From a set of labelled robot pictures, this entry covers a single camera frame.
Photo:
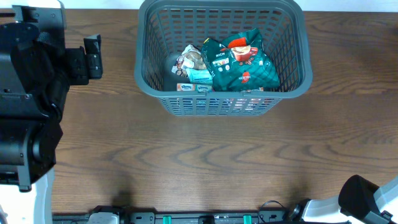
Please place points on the blue Kleenex tissue multipack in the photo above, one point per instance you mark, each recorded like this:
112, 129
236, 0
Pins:
206, 88

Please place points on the beige snack pouch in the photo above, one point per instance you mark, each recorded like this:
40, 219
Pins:
190, 58

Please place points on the green Nescafe coffee bag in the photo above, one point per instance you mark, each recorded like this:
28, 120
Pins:
239, 63

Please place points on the grey plastic laundry basket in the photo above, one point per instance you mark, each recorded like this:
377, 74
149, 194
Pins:
165, 28

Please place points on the light teal small packet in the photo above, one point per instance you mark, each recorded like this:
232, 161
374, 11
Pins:
199, 76

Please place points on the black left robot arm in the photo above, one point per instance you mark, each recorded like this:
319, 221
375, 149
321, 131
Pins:
37, 71

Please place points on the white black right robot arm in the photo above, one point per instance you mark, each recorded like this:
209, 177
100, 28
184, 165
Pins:
359, 201

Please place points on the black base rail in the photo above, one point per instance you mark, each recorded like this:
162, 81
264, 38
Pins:
108, 214

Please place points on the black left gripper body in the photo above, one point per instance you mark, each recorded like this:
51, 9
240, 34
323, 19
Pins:
75, 73

